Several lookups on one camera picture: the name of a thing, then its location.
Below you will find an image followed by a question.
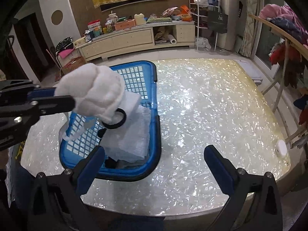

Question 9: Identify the black ring strap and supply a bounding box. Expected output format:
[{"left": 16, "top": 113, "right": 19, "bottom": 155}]
[{"left": 97, "top": 108, "right": 127, "bottom": 138}]

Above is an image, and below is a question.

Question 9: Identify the white quilted cloth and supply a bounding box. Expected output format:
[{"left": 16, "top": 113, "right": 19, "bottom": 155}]
[{"left": 54, "top": 63, "right": 126, "bottom": 141}]

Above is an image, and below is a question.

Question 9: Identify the white waffle towel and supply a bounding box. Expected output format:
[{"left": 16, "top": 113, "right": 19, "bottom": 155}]
[{"left": 100, "top": 105, "right": 151, "bottom": 163}]

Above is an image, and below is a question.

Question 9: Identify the white foam sponge block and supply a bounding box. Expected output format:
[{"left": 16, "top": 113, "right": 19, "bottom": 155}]
[{"left": 118, "top": 91, "right": 141, "bottom": 117}]

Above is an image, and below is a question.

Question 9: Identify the blue plastic basket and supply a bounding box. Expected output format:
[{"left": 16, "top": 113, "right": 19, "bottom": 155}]
[{"left": 59, "top": 60, "right": 161, "bottom": 182}]

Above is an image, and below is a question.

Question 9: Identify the black fabric item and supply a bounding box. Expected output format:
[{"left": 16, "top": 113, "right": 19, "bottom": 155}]
[{"left": 104, "top": 157, "right": 125, "bottom": 169}]

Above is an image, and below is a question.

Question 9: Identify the pink folder on chair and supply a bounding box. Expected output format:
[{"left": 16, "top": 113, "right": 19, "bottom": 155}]
[{"left": 58, "top": 49, "right": 75, "bottom": 59}]

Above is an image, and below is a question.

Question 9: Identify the cardboard box on floor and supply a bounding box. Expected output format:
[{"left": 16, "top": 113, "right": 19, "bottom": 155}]
[{"left": 61, "top": 56, "right": 86, "bottom": 75}]

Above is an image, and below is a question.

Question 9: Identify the white round lid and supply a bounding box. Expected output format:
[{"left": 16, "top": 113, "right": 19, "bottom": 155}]
[{"left": 275, "top": 140, "right": 288, "bottom": 158}]

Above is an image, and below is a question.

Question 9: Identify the pink box on cabinet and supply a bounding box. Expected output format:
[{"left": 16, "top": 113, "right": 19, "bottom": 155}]
[{"left": 114, "top": 19, "right": 136, "bottom": 31}]

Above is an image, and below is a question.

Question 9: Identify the white jug container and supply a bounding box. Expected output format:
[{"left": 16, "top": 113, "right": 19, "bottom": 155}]
[{"left": 134, "top": 13, "right": 146, "bottom": 26}]

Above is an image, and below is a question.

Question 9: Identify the paper roll in cabinet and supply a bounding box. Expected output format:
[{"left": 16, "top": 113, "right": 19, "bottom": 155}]
[{"left": 168, "top": 34, "right": 177, "bottom": 45}]

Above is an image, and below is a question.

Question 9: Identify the cream tv cabinet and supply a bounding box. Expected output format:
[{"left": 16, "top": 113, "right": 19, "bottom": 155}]
[{"left": 77, "top": 21, "right": 195, "bottom": 62}]

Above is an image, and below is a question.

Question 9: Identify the wooden side table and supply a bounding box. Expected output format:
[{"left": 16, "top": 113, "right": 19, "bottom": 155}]
[{"left": 248, "top": 13, "right": 308, "bottom": 147}]

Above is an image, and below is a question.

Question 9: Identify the black shopping bag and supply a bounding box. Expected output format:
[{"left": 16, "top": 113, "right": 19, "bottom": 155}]
[{"left": 207, "top": 10, "right": 228, "bottom": 34}]

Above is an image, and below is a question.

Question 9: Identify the orange bag on cabinet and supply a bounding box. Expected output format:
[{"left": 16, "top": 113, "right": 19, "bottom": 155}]
[{"left": 180, "top": 5, "right": 193, "bottom": 22}]

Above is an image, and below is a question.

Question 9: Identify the pink clothes pile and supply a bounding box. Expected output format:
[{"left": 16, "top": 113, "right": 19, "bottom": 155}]
[{"left": 258, "top": 4, "right": 307, "bottom": 48}]

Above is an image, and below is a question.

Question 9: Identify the silver standing air conditioner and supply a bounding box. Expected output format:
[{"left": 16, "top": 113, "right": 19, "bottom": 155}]
[{"left": 217, "top": 0, "right": 246, "bottom": 52}]

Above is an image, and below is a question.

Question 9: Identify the patterned curtain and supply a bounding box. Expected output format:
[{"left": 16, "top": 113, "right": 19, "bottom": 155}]
[{"left": 239, "top": 0, "right": 262, "bottom": 58}]

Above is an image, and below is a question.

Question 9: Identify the white wire shelf rack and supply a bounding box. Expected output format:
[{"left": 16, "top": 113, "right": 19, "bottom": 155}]
[{"left": 188, "top": 0, "right": 221, "bottom": 50}]

